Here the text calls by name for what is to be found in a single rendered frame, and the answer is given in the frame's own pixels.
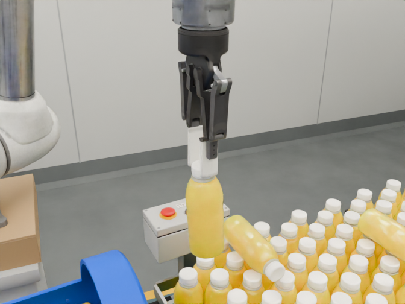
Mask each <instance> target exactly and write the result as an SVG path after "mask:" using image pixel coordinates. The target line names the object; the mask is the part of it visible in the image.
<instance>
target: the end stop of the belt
mask: <svg viewBox="0 0 405 304"><path fill-rule="evenodd" d="M154 295H155V297H156V299H157V300H158V302H159V304H168V303H167V301H166V299H165V298H164V296H163V294H162V292H161V291H160V289H159V287H158V286H157V285H154Z"/></svg>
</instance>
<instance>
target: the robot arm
mask: <svg viewBox="0 0 405 304"><path fill-rule="evenodd" d="M234 12H235V0H172V21H173V22H174V23H176V24H178V25H181V26H180V27H179V29H178V50H179V52H180V53H182V54H184V55H186V61H181V62H178V70H179V73H180V92H181V117H182V120H183V121H184V120H186V125H187V127H188V165H189V166H192V164H193V163H194V162H195V161H197V160H200V177H201V178H205V177H210V176H214V175H217V174H218V140H220V139H225V138H226V137H227V121H228V103H229V94H230V90H231V86H232V83H233V82H232V79H231V78H225V77H224V76H223V75H222V74H221V73H222V66H221V56H222V55H223V54H226V53H227V52H228V44H229V29H228V27H226V25H230V24H232V23H233V22H234ZM206 90H207V91H206ZM200 125H201V126H200ZM60 133H61V128H60V122H59V120H58V118H57V115H56V114H55V113H54V111H53V110H52V109H51V108H49V107H48V106H47V105H46V101H45V99H44V98H43V97H42V96H41V94H39V93H38V91H36V90H35V39H34V0H0V178H1V177H2V176H4V175H7V174H9V173H13V172H15V171H17V170H20V169H22V168H25V167H26V166H28V165H30V164H32V163H34V162H36V161H37V160H39V159H41V158H42V157H44V156H45V155H47V154H48V153H49V152H50V151H51V150H52V149H53V148H54V147H55V145H56V143H57V142H58V140H59V138H60Z"/></svg>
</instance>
